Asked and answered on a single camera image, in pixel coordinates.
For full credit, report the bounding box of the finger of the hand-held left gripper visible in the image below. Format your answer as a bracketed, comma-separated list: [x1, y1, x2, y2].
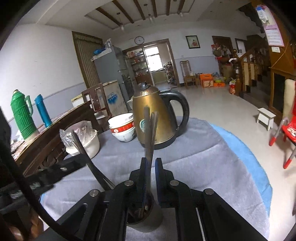
[21, 154, 89, 186]

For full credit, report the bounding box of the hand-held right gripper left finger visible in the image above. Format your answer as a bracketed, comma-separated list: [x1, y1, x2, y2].
[42, 158, 148, 241]

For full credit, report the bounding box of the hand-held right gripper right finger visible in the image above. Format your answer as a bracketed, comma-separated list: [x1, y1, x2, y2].
[155, 158, 269, 241]

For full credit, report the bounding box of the dark slender chopstick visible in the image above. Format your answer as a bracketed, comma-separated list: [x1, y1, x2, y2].
[147, 111, 159, 167]
[143, 106, 153, 193]
[71, 130, 115, 191]

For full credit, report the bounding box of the grey metal utensil holder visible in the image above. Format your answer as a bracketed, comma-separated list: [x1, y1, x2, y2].
[126, 190, 163, 233]

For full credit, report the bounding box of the carved dark wooden table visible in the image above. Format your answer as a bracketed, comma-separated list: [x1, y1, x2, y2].
[10, 101, 102, 178]

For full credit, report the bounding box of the white bowl with small emblem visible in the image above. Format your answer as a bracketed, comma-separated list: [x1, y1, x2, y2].
[113, 127, 137, 142]

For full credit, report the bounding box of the clear plastic bag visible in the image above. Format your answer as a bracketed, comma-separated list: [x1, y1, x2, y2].
[59, 120, 93, 149]

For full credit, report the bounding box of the white plastic pot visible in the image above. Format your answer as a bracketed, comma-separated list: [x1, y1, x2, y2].
[65, 128, 100, 159]

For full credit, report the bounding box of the red banded white bowl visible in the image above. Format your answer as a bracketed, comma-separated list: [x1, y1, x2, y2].
[110, 124, 136, 134]

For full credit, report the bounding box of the green thermos flask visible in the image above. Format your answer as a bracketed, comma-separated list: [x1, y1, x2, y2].
[10, 89, 40, 141]

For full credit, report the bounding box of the blue thermos flask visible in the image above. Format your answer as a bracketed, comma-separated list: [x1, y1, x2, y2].
[35, 94, 53, 128]

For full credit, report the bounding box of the gold electric kettle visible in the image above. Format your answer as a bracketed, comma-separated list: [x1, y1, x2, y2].
[127, 82, 190, 150]

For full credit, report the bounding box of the white chest freezer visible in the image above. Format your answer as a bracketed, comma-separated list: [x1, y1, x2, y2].
[71, 80, 128, 114]

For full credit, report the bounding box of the brown wooden chair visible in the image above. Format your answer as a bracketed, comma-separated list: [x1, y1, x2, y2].
[81, 83, 111, 118]

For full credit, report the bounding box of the blue tablecloth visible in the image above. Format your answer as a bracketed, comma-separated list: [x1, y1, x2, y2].
[209, 124, 273, 216]

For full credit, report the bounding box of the metal storage rack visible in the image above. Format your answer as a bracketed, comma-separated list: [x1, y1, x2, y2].
[163, 61, 177, 85]

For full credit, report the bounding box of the tall-backed wooden chair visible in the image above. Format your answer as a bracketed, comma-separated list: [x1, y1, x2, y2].
[180, 60, 197, 88]

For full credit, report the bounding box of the orange cardboard box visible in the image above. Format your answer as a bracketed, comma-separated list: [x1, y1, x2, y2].
[200, 73, 213, 88]

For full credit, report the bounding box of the shelf with bottles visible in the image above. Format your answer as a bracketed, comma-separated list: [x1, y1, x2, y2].
[126, 47, 151, 84]

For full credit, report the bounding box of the grey refrigerator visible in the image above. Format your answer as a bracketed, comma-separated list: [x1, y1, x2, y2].
[92, 45, 132, 105]

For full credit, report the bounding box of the small white stool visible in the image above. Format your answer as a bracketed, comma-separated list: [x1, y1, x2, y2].
[256, 107, 276, 131]

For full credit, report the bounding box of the wooden stair railing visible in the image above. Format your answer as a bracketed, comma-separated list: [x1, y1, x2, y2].
[232, 37, 271, 96]

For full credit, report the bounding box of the red plastic stool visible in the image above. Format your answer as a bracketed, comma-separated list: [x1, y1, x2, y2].
[269, 117, 296, 169]

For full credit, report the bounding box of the dark wooden door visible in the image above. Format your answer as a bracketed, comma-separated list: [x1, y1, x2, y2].
[212, 36, 233, 63]

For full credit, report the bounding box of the cream chair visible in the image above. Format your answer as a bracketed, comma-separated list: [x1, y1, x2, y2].
[283, 79, 296, 123]

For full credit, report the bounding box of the brown wooden cabinet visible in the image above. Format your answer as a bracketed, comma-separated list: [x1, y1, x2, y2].
[268, 0, 296, 118]

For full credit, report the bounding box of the black cable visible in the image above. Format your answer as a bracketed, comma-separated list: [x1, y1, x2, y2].
[0, 137, 78, 241]

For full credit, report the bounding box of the framed wall picture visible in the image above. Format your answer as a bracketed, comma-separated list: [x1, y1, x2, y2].
[185, 35, 200, 49]

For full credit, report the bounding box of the pink wall calendar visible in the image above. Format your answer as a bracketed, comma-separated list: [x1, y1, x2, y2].
[255, 5, 285, 47]

